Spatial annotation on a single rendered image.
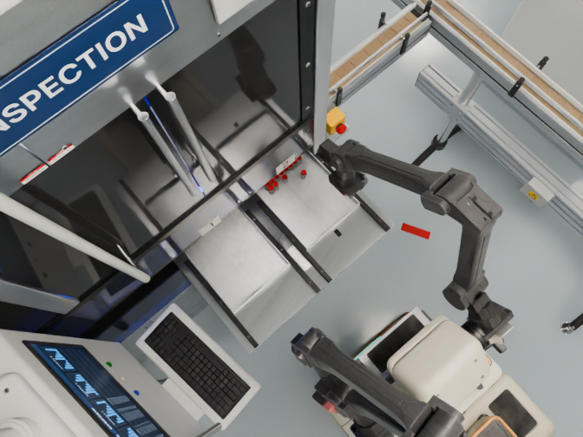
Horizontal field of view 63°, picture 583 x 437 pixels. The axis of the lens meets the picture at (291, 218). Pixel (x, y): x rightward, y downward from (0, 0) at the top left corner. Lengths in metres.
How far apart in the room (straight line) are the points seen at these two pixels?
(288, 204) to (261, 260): 0.24
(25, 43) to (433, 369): 1.04
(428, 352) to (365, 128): 1.88
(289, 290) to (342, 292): 0.92
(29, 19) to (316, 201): 1.26
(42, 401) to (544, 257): 2.48
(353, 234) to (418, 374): 0.69
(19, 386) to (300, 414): 1.68
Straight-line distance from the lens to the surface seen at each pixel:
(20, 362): 1.20
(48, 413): 1.13
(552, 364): 2.86
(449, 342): 1.27
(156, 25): 0.86
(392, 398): 1.05
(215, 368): 1.78
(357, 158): 1.30
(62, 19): 0.78
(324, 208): 1.79
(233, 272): 1.75
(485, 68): 2.15
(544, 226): 2.98
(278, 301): 1.72
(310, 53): 1.29
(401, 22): 2.16
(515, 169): 2.47
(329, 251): 1.75
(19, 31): 0.76
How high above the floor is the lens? 2.58
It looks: 73 degrees down
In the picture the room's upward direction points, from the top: 6 degrees counter-clockwise
